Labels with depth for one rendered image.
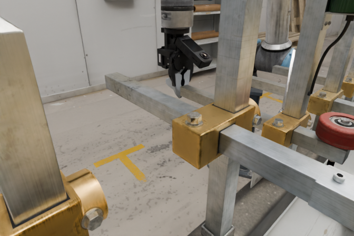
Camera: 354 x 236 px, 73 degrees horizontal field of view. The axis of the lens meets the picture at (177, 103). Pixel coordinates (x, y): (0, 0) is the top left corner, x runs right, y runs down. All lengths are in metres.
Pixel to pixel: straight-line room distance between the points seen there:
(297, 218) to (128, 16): 2.85
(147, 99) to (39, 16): 2.51
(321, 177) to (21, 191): 0.24
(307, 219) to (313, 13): 0.47
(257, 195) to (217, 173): 0.22
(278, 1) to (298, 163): 1.06
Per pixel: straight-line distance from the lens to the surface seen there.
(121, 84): 0.46
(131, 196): 1.57
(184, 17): 0.66
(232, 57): 0.30
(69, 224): 0.22
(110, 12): 3.07
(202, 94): 0.66
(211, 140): 0.29
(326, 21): 0.53
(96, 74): 3.10
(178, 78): 0.71
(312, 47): 0.53
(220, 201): 0.42
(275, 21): 1.30
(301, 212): 0.72
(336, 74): 0.79
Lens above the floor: 1.11
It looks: 25 degrees down
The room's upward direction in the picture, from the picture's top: straight up
